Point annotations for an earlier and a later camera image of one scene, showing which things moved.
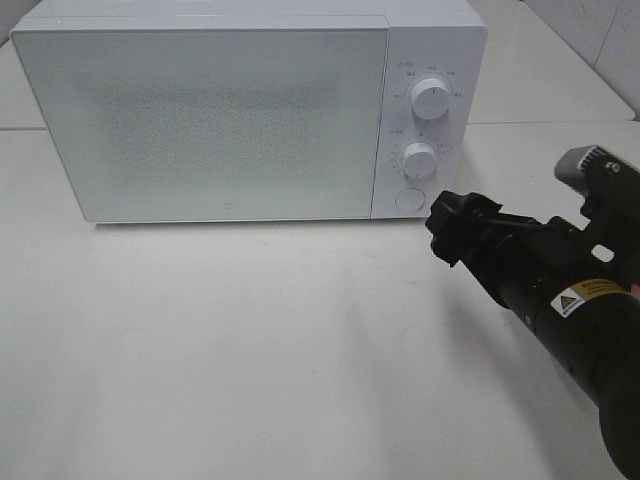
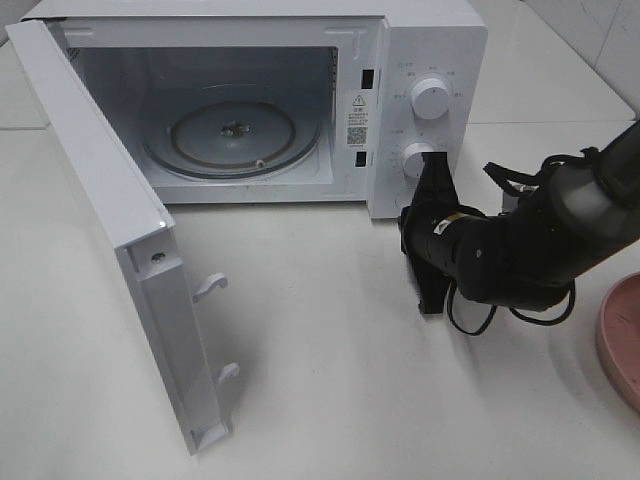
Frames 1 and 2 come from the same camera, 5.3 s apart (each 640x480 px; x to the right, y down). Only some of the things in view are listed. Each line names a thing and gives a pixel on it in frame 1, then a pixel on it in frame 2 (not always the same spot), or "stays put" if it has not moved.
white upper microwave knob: (430, 98) stays put
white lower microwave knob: (419, 161) stays put
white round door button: (410, 199) stays put
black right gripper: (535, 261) → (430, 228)
